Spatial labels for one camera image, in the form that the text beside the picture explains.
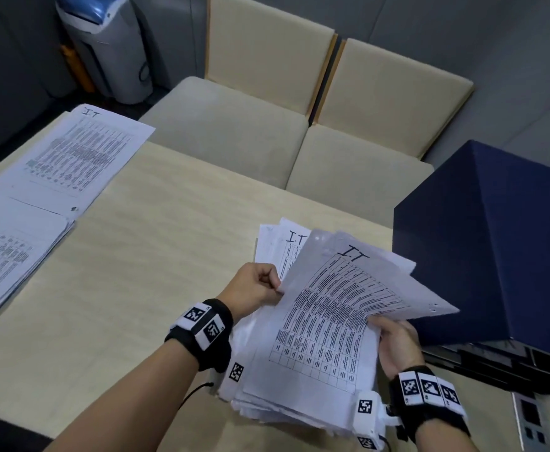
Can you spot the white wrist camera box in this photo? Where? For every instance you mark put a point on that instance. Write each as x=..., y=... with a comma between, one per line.
x=366, y=418
x=235, y=371

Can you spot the grey bin with blue lid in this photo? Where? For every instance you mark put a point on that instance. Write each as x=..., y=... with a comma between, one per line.
x=114, y=56

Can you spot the black marker wristband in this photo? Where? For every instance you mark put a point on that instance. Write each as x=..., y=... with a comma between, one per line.
x=425, y=418
x=180, y=338

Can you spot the person's right forearm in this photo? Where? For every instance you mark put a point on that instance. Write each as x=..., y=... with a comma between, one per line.
x=444, y=442

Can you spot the orange bottle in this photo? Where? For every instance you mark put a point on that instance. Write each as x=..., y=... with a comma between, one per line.
x=79, y=70

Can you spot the printed paper sheet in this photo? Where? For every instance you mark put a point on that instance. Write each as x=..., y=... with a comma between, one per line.
x=326, y=315

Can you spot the person's left forearm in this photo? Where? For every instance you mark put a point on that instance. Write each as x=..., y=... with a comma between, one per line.
x=138, y=404

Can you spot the person's right hand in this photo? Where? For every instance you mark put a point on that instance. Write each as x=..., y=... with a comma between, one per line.
x=399, y=348

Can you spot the stack of printed paper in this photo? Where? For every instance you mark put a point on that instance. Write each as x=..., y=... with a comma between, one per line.
x=81, y=155
x=11, y=258
x=270, y=244

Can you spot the person's left hand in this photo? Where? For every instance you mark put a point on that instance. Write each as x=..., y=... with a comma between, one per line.
x=251, y=289

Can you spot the beige cushioned chair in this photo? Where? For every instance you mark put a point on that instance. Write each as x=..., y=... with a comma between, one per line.
x=265, y=56
x=388, y=98

